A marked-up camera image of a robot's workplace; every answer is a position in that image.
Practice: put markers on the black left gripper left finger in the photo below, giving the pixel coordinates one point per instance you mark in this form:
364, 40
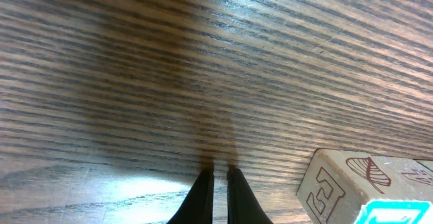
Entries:
197, 207

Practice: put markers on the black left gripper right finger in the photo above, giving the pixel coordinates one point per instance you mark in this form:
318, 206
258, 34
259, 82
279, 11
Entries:
243, 207

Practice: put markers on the wooden block with E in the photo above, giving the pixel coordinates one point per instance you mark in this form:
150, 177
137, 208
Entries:
342, 187

